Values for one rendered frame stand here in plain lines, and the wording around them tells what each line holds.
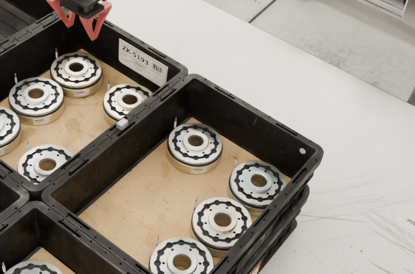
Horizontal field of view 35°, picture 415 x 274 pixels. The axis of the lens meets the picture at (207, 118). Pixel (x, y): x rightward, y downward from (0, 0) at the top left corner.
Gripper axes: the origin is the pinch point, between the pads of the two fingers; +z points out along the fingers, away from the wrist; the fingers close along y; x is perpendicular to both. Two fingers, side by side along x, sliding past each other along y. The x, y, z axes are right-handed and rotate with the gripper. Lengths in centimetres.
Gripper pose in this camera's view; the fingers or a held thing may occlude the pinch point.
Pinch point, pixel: (81, 29)
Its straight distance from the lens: 129.5
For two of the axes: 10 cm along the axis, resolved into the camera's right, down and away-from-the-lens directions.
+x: 6.0, -5.4, 5.9
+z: -0.5, 7.1, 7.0
